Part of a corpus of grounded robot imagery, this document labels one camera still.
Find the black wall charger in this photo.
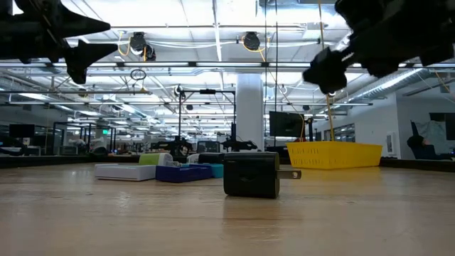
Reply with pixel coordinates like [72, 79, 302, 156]
[223, 151, 302, 199]

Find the green toy block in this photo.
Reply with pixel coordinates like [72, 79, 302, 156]
[138, 152, 174, 166]

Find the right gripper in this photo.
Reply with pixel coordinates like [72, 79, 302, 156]
[302, 0, 455, 95]

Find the yellow plastic divided bin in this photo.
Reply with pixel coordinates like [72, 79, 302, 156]
[286, 141, 383, 170]

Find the black ceiling cable reel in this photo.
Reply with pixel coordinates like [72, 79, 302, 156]
[243, 31, 261, 50]
[129, 31, 157, 61]

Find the white building column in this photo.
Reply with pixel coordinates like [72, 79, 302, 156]
[236, 73, 266, 152]

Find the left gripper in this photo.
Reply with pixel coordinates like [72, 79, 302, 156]
[0, 0, 118, 85]

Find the small black box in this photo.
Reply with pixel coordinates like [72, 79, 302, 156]
[198, 152, 225, 165]

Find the navy blue box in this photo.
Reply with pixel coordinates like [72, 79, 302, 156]
[155, 164, 213, 183]

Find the teal box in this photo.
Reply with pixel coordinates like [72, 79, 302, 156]
[188, 163, 225, 179]

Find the white label card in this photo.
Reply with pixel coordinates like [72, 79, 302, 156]
[94, 163, 157, 182]

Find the black hanging cable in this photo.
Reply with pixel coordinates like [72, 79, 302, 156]
[263, 0, 279, 146]

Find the black monitor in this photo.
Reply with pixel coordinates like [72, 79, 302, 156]
[269, 110, 306, 138]

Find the black background station frame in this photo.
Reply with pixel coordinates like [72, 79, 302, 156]
[177, 88, 237, 152]

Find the yellow hanging cable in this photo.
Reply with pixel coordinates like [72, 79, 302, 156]
[317, 0, 336, 142]

